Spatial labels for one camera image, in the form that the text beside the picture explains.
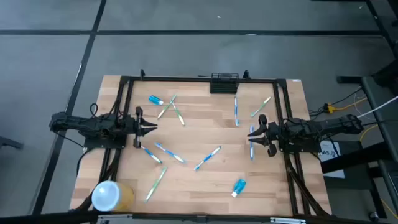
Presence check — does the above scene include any black furniture foot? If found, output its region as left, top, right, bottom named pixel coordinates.
left=0, top=136, right=24, bottom=150

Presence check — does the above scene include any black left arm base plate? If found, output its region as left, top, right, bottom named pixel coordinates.
left=83, top=136, right=127, bottom=149

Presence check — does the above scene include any green and white toothbrush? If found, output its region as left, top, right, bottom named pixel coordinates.
left=156, top=94, right=177, bottom=120
left=145, top=166, right=168, bottom=203
left=170, top=100, right=187, bottom=127
left=250, top=96, right=272, bottom=118

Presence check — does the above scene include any white cable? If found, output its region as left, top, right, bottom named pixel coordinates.
left=357, top=95, right=398, bottom=119

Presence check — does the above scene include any black rig gantry frame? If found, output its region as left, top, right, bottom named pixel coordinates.
left=0, top=210, right=398, bottom=224

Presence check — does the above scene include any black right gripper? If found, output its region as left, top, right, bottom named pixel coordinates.
left=247, top=114, right=280, bottom=157

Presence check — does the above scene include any black wire organizer holder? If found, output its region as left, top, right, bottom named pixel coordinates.
left=210, top=72, right=240, bottom=95

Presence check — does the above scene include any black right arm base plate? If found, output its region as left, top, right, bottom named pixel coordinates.
left=277, top=136, right=322, bottom=154

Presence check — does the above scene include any black crossbeam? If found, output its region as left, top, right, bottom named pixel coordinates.
left=320, top=141, right=394, bottom=175

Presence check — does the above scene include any blue and white toothbrush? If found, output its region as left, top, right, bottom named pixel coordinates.
left=249, top=124, right=256, bottom=161
left=233, top=95, right=240, bottom=127
left=154, top=142, right=187, bottom=164
left=139, top=144, right=164, bottom=165
left=193, top=145, right=223, bottom=172

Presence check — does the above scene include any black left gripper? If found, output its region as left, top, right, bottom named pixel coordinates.
left=124, top=106, right=159, bottom=149

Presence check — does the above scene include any black aluminium table frame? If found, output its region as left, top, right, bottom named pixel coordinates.
left=73, top=68, right=332, bottom=218

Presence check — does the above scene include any dark grey side table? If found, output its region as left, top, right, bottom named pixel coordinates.
left=360, top=75, right=398, bottom=224

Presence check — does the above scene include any yellow jar with white lid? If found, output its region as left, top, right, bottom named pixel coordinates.
left=91, top=180, right=136, bottom=213

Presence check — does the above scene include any white paper label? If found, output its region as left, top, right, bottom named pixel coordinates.
left=318, top=139, right=346, bottom=179

